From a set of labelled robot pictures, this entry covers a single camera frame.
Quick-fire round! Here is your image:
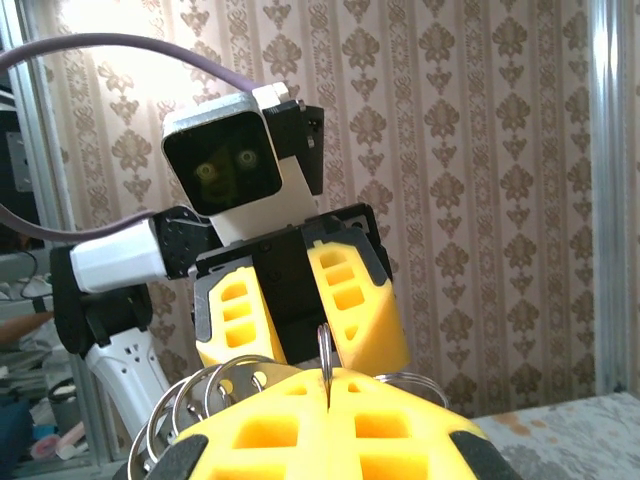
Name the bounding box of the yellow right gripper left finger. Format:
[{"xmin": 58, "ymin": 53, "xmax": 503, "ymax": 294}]
[{"xmin": 112, "ymin": 369, "xmax": 331, "ymax": 480}]

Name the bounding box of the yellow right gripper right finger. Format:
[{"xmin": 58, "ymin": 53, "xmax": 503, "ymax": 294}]
[{"xmin": 327, "ymin": 368, "xmax": 526, "ymax": 480}]

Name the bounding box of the metal keyring chain bundle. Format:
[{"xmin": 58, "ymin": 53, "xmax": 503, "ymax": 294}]
[{"xmin": 126, "ymin": 322, "xmax": 450, "ymax": 475}]

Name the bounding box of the grey cup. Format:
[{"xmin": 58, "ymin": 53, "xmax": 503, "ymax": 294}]
[{"xmin": 47, "ymin": 383, "xmax": 84, "ymax": 434}]

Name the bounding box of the floral patterned table cover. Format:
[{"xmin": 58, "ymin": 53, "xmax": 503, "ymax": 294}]
[{"xmin": 472, "ymin": 391, "xmax": 640, "ymax": 480}]

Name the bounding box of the pink white tube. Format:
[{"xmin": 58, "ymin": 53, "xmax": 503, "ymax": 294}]
[{"xmin": 29, "ymin": 422, "xmax": 86, "ymax": 461}]

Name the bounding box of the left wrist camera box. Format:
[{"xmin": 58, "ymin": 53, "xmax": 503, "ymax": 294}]
[{"xmin": 160, "ymin": 82, "xmax": 327, "ymax": 247}]

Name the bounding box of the aluminium frame post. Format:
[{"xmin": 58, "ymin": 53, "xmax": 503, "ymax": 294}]
[
  {"xmin": 7, "ymin": 0, "xmax": 71, "ymax": 246},
  {"xmin": 588, "ymin": 0, "xmax": 632, "ymax": 397}
]

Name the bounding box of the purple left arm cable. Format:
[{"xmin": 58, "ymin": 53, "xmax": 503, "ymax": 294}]
[{"xmin": 0, "ymin": 32, "xmax": 264, "ymax": 241}]

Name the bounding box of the grey wall box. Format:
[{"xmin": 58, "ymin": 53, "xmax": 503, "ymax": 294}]
[{"xmin": 4, "ymin": 130, "xmax": 32, "ymax": 194}]

